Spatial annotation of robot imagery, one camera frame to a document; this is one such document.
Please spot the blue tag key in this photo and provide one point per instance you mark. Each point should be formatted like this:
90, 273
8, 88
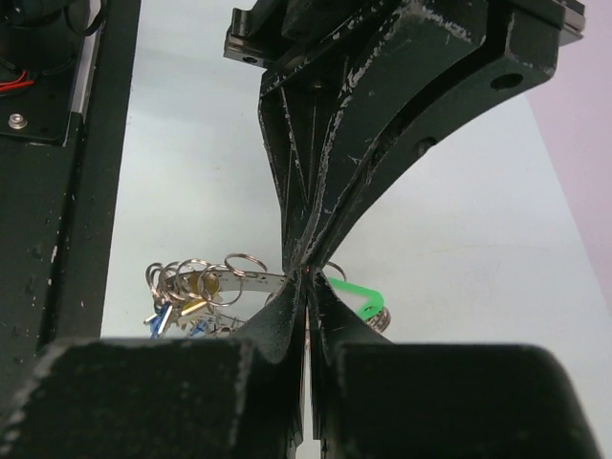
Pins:
201, 327
158, 320

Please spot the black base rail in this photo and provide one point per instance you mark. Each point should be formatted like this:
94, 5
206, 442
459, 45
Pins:
66, 74

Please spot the green tag key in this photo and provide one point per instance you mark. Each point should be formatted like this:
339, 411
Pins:
369, 302

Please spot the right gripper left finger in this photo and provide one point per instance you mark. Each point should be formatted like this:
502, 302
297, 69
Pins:
238, 397

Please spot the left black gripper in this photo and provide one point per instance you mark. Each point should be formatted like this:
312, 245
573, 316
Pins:
375, 84

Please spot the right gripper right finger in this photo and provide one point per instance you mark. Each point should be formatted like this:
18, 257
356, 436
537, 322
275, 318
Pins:
373, 398

